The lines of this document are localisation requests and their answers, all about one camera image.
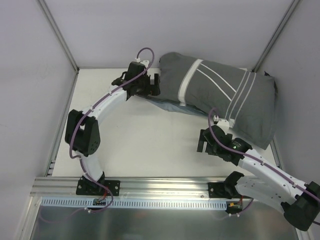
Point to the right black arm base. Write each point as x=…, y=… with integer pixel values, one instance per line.
x=227, y=188

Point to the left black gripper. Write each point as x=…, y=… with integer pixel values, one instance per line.
x=152, y=83

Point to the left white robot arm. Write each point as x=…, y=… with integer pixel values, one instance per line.
x=82, y=132

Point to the aluminium frame post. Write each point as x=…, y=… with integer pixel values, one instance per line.
x=276, y=34
x=57, y=33

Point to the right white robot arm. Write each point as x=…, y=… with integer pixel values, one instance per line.
x=299, y=202

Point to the aluminium mounting rail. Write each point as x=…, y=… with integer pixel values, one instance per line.
x=161, y=188

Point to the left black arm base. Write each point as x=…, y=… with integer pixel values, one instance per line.
x=86, y=187

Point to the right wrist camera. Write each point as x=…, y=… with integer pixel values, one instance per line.
x=224, y=124

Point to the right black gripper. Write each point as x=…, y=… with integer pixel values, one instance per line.
x=208, y=145

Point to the grey striped pillowcase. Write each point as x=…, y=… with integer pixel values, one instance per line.
x=194, y=86

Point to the left aluminium frame post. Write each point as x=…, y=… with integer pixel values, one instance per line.
x=57, y=33

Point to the right aluminium frame post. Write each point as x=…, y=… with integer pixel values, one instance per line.
x=276, y=34

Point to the white slotted cable duct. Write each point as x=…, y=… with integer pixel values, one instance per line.
x=216, y=205

